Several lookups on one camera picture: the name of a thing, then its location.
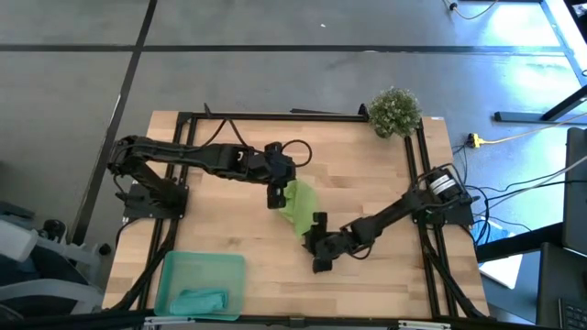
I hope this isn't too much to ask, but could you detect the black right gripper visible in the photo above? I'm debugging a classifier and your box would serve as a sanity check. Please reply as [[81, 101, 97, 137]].
[[303, 211, 352, 274]]

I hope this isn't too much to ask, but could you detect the black desk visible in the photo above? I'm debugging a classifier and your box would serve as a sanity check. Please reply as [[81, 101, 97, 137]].
[[535, 241, 587, 330]]

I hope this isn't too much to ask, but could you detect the black power cable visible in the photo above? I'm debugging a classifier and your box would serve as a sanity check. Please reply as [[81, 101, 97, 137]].
[[476, 179, 587, 207]]

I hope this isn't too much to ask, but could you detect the grey cable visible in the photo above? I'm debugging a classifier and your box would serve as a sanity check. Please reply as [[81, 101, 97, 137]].
[[522, 154, 587, 193]]

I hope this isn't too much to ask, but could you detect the black keyboard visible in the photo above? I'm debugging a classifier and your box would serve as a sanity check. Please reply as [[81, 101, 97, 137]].
[[558, 297, 587, 330]]

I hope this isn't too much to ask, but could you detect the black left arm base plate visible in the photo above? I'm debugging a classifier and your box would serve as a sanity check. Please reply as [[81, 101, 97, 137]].
[[115, 182, 190, 220]]

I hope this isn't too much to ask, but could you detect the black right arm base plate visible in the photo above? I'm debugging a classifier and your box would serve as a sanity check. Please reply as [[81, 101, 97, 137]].
[[412, 196, 476, 226]]

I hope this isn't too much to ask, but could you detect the black desk leg foot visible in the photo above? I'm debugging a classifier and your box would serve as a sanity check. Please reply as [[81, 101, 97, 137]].
[[493, 84, 587, 125]]

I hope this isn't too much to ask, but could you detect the black left wrist camera cable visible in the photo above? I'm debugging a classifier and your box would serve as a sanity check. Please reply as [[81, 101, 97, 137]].
[[200, 117, 314, 169]]

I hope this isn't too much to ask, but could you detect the yellow extension cable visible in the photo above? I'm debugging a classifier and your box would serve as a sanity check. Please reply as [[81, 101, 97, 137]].
[[480, 112, 587, 146]]

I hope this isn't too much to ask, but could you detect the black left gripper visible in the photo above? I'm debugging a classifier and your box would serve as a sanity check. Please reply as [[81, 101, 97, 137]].
[[251, 141, 297, 211]]

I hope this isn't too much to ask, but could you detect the green mesh basket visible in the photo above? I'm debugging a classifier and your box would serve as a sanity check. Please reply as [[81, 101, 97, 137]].
[[154, 250, 248, 322]]

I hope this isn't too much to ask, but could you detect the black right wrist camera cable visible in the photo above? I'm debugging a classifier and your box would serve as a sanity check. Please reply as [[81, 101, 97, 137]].
[[346, 240, 373, 261]]

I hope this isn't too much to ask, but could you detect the small artificial potted plant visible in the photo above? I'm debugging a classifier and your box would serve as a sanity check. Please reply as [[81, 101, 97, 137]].
[[366, 86, 423, 139]]

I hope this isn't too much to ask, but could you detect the lime green microfiber towel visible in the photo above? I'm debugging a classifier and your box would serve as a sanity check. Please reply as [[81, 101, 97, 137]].
[[277, 179, 319, 240]]

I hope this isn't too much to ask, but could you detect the teal microfiber towel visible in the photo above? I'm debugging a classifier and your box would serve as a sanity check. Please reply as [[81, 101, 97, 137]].
[[169, 288, 229, 317]]

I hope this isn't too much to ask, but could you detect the cable with black plug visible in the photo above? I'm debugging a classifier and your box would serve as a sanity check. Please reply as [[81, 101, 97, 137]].
[[442, 0, 499, 22]]

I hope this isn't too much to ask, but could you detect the grey office chair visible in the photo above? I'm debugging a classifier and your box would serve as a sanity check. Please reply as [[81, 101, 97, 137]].
[[0, 217, 113, 323]]

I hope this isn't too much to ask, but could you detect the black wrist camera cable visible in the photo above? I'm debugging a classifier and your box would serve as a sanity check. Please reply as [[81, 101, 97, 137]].
[[346, 240, 373, 261], [200, 117, 314, 169]]

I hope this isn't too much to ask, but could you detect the white paper sheet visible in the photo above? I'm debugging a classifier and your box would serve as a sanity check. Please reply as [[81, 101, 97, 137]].
[[479, 253, 525, 291]]

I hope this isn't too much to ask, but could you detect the silver metal bracket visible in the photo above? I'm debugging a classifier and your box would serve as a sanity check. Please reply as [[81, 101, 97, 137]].
[[143, 314, 199, 330], [397, 319, 453, 330]]

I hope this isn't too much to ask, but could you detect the black desk crossbar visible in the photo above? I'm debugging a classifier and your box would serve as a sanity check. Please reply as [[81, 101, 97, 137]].
[[475, 222, 565, 264]]

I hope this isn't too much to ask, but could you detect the blue cloth bundle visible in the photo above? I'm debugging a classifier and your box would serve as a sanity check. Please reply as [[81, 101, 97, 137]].
[[471, 217, 511, 247]]

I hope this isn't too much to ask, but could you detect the black aluminium table frame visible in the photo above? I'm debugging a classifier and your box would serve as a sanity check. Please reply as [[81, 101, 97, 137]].
[[0, 103, 551, 330]]

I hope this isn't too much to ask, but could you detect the black computer monitor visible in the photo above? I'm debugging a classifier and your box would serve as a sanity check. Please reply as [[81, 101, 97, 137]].
[[562, 126, 587, 256]]

